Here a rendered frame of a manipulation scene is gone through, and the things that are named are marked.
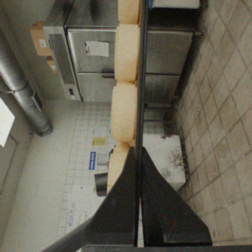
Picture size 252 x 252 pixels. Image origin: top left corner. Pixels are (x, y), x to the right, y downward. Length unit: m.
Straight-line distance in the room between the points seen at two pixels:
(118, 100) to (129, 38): 0.05
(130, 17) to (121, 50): 0.05
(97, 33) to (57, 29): 0.50
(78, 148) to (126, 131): 4.12
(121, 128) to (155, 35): 2.54
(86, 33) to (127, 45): 2.54
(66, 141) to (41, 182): 0.96
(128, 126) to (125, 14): 0.10
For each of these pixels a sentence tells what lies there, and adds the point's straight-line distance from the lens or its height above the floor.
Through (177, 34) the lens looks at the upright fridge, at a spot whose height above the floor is 0.37.
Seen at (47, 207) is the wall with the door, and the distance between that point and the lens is 4.02.
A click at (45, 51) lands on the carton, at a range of 3.22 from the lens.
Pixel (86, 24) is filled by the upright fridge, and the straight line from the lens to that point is 2.77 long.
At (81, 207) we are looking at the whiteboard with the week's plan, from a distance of 3.85.
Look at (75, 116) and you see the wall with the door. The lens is 4.72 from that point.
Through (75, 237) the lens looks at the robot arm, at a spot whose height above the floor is 1.15.
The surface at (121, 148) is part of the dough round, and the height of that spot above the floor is 1.02.
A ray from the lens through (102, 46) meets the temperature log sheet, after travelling 2.76.
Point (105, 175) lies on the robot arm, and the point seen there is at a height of 1.07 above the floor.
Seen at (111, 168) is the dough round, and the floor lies 1.02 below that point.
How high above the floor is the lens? 1.01
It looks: 1 degrees down
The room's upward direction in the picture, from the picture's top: 89 degrees counter-clockwise
